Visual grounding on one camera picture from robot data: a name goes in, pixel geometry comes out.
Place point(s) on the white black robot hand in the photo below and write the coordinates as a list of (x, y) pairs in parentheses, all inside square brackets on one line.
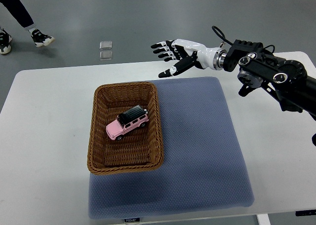
[(189, 54)]

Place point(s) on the pink toy car black roof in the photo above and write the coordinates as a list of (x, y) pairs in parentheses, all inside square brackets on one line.
[(127, 121)]

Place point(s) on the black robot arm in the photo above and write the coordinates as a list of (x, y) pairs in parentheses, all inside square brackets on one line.
[(285, 80)]

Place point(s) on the brown wicker basket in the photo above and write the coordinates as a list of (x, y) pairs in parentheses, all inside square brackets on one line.
[(139, 150)]

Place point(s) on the upper metal floor plate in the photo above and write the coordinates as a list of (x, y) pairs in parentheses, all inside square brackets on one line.
[(105, 45)]

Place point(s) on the blue-grey padded mat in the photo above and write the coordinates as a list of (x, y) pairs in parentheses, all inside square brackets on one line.
[(203, 166)]

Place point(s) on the person in dark jeans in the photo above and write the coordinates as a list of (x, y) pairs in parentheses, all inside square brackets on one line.
[(19, 12)]

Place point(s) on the black table control panel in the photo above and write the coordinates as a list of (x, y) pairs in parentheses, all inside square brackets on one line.
[(305, 213)]

